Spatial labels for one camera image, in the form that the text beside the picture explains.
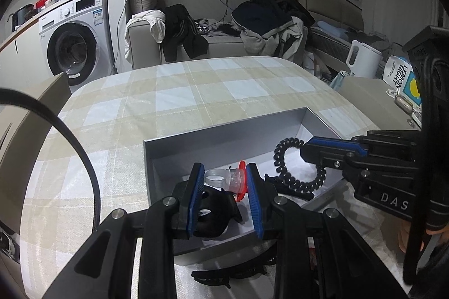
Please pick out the dark navy jacket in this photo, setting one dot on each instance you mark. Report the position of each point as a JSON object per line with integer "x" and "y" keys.
{"x": 259, "y": 13}

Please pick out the white carton with lemon print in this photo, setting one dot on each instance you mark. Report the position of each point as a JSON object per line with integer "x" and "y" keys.
{"x": 403, "y": 74}

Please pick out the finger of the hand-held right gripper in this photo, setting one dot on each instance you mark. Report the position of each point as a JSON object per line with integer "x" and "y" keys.
{"x": 315, "y": 155}
{"x": 336, "y": 144}

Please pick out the grey blanket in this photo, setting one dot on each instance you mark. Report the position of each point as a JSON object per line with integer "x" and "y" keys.
{"x": 382, "y": 42}

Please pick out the white washing machine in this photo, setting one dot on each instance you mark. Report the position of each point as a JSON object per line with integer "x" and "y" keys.
{"x": 80, "y": 14}

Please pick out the light blue pillow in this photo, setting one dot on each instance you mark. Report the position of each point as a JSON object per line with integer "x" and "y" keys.
{"x": 331, "y": 28}

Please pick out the white electric kettle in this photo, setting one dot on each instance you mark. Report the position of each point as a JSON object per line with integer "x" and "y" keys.
{"x": 364, "y": 60}

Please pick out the grey hoodie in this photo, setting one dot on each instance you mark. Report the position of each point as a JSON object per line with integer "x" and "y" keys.
{"x": 259, "y": 39}

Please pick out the red basket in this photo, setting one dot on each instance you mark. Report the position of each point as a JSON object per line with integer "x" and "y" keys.
{"x": 45, "y": 0}

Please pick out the beige sofa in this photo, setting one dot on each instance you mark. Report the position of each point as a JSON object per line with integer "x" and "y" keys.
{"x": 224, "y": 46}

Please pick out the black white patterned cloth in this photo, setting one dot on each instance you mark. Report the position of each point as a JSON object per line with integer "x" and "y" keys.
{"x": 221, "y": 28}

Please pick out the silver metal case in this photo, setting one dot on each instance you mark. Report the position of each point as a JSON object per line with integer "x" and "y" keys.
{"x": 403, "y": 104}

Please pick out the white kitchen counter cabinet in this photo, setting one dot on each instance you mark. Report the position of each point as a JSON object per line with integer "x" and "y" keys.
{"x": 21, "y": 50}

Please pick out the bed mattress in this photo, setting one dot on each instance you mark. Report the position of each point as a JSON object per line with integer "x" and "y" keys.
{"x": 333, "y": 42}

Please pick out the beige side table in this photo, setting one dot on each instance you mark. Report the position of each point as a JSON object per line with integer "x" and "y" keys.
{"x": 364, "y": 92}

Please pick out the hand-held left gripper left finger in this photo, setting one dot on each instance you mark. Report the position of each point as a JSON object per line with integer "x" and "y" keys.
{"x": 196, "y": 197}

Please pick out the black striped garment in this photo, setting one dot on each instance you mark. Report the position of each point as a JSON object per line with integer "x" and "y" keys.
{"x": 175, "y": 25}

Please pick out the white garment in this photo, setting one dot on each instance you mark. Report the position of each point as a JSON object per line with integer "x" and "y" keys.
{"x": 154, "y": 23}

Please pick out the beige checked tablecloth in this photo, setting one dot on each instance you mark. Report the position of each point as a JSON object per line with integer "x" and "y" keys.
{"x": 175, "y": 92}

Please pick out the black pot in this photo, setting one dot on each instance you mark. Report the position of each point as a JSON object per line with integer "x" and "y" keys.
{"x": 22, "y": 16}

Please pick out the silver cardboard box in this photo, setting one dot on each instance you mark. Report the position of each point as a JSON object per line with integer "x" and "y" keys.
{"x": 224, "y": 141}

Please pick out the person's right hand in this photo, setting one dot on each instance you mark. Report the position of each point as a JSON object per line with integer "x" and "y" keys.
{"x": 404, "y": 237}

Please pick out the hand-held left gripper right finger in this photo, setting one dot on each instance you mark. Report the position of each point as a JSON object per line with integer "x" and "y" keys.
{"x": 254, "y": 200}

